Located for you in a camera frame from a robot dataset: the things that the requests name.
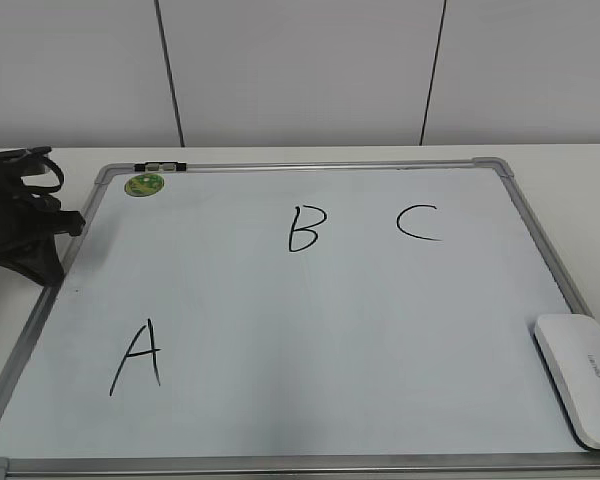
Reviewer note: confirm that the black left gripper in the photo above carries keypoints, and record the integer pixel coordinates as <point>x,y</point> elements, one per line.
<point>31,215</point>

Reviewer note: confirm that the white whiteboard eraser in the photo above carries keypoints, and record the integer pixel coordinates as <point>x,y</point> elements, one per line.
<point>570,346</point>

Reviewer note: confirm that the green round magnet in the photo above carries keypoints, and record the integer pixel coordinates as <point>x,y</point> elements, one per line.
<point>144,185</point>

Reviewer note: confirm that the black silver hanging clip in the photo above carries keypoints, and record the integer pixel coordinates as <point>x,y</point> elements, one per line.
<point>146,167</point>

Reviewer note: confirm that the white whiteboard with aluminium frame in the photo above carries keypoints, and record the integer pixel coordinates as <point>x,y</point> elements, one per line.
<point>335,320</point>

